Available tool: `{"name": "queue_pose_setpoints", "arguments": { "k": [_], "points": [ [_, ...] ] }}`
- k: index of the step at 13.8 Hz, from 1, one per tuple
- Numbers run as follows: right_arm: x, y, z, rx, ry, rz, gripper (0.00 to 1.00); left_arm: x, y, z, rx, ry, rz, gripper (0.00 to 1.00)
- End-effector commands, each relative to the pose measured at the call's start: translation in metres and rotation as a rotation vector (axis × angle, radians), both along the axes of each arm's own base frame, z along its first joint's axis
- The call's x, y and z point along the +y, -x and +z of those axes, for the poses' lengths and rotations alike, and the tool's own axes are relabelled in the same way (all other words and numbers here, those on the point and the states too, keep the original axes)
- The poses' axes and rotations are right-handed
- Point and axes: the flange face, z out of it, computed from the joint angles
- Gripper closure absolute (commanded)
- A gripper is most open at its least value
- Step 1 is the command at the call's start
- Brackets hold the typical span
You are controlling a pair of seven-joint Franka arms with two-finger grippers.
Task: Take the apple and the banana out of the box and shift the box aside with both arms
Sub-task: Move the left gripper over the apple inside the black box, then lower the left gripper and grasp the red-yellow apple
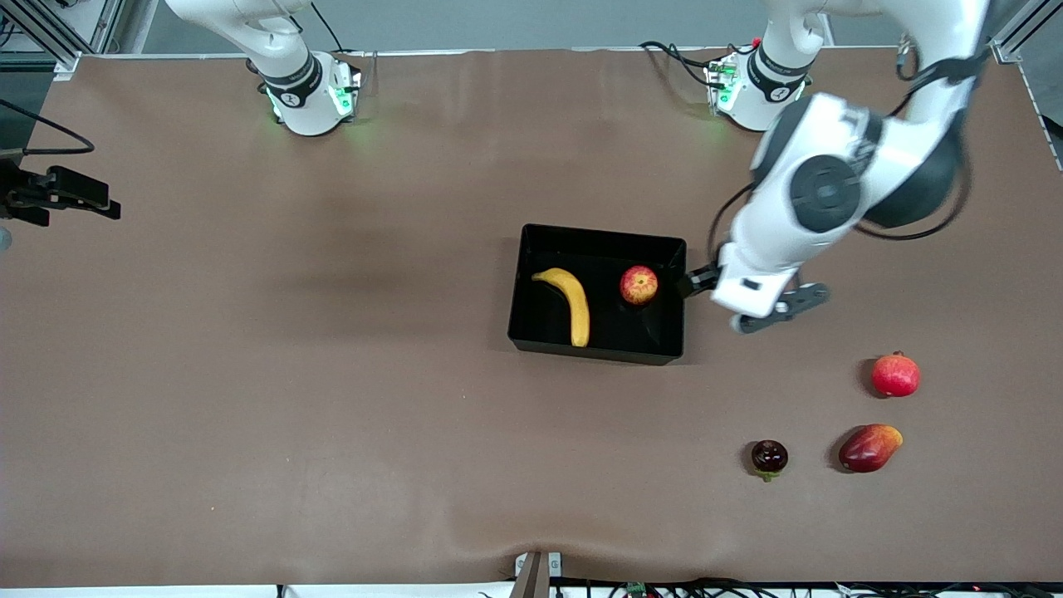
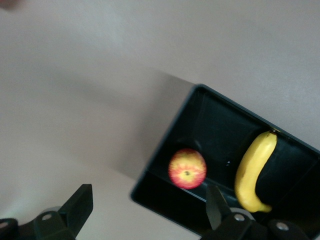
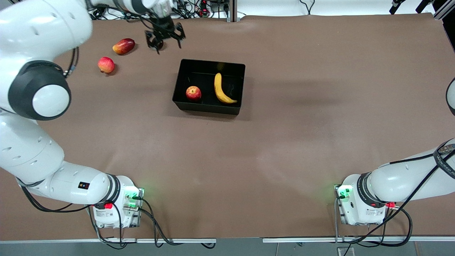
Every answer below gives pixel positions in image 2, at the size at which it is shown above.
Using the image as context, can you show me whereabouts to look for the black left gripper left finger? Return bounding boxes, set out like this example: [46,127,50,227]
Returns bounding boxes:
[0,184,94,240]

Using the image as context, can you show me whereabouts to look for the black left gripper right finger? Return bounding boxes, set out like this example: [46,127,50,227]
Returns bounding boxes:
[199,184,311,240]

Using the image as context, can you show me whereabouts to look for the yellow banana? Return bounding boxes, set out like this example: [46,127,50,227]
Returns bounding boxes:
[234,128,279,214]

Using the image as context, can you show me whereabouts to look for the red yellow apple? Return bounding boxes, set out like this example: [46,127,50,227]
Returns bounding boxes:
[168,148,208,190]

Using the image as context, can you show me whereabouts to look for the black plastic box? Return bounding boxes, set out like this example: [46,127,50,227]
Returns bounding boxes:
[129,83,320,240]

